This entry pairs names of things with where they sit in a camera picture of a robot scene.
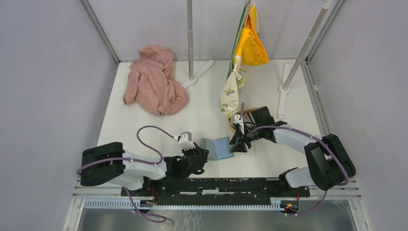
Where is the right metal rack pole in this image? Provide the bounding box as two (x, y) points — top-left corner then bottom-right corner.
(277, 0), (332, 119)

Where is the left metal rack pole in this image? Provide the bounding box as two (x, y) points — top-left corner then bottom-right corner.
(182, 0), (214, 90)

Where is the pink crumpled garment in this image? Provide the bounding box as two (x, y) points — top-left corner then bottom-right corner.
(123, 44), (189, 116)

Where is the cartoon print children's garment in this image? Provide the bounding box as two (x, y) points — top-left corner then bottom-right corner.
(219, 0), (269, 119)

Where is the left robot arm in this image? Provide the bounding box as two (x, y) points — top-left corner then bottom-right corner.
(77, 142), (209, 196)

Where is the metal rack pole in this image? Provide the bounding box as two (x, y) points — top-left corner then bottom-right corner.
(277, 0), (332, 119)
(182, 0), (214, 90)

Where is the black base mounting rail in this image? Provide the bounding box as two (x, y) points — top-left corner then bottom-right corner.
(130, 178), (310, 205)

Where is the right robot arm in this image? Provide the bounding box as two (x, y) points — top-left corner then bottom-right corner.
(229, 106), (356, 196)

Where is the white slotted cable duct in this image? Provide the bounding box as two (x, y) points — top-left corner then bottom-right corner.
(83, 199), (283, 211)

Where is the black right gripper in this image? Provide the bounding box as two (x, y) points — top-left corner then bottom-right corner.
(229, 124), (263, 154)

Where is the yellow oval tray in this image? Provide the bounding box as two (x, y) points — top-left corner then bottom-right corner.
(228, 107), (260, 131)

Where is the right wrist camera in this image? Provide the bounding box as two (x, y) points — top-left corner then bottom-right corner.
(231, 114), (245, 134)

